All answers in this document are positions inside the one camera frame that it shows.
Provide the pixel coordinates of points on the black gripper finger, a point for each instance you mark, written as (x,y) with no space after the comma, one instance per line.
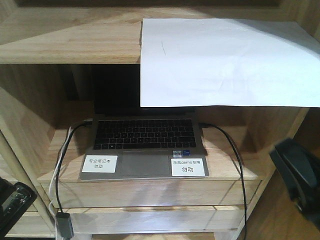
(300,171)

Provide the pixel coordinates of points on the white paper sheet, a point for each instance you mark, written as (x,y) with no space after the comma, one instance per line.
(228,62)

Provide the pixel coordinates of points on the black orange stapler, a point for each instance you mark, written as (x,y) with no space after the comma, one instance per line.
(15,200)

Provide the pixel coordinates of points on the right white laptop label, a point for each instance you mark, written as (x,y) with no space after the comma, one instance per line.
(187,167)

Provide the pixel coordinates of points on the white laptop label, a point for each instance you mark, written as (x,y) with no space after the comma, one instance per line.
(187,167)
(100,164)

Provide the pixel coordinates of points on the grey open laptop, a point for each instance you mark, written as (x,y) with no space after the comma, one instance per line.
(144,139)

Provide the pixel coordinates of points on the left white laptop label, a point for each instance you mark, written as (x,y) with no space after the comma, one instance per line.
(100,164)

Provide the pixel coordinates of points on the grey usb adapter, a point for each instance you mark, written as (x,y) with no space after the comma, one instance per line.
(64,225)

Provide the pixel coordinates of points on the wooden shelf unit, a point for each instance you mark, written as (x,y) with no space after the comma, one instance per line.
(46,47)

